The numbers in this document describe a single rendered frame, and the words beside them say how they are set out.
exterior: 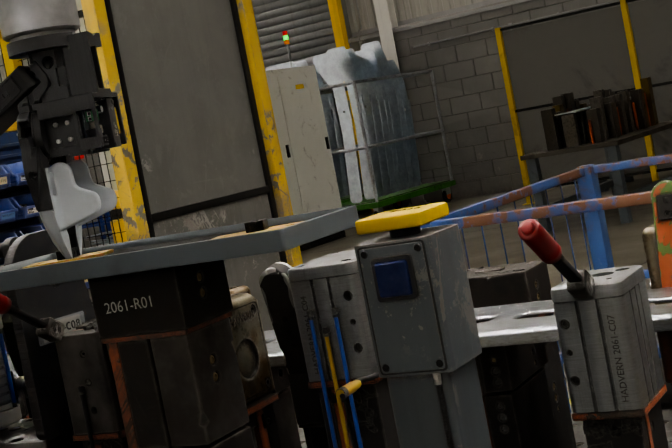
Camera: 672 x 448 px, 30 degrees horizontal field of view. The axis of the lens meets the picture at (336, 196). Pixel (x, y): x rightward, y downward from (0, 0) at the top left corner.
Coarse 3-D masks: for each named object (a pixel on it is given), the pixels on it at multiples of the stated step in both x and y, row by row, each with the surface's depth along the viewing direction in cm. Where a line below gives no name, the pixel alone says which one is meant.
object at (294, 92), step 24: (288, 48) 1437; (288, 72) 1386; (312, 72) 1426; (288, 96) 1380; (312, 96) 1420; (288, 120) 1374; (312, 120) 1413; (288, 144) 1368; (312, 144) 1407; (288, 168) 1362; (312, 168) 1401; (312, 192) 1394; (336, 192) 1435
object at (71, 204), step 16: (48, 176) 119; (64, 176) 120; (64, 192) 120; (80, 192) 119; (64, 208) 120; (80, 208) 120; (96, 208) 119; (48, 224) 120; (64, 224) 120; (64, 240) 120; (64, 256) 121
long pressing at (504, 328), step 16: (656, 288) 137; (512, 304) 145; (528, 304) 143; (544, 304) 140; (480, 320) 140; (496, 320) 136; (512, 320) 134; (528, 320) 133; (544, 320) 131; (656, 320) 120; (272, 336) 155; (480, 336) 129; (496, 336) 128; (512, 336) 127; (528, 336) 126; (544, 336) 125; (272, 352) 142
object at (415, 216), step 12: (432, 204) 105; (444, 204) 105; (372, 216) 104; (384, 216) 102; (396, 216) 101; (408, 216) 101; (420, 216) 100; (432, 216) 102; (444, 216) 105; (360, 228) 103; (372, 228) 102; (384, 228) 102; (396, 228) 101; (408, 228) 103
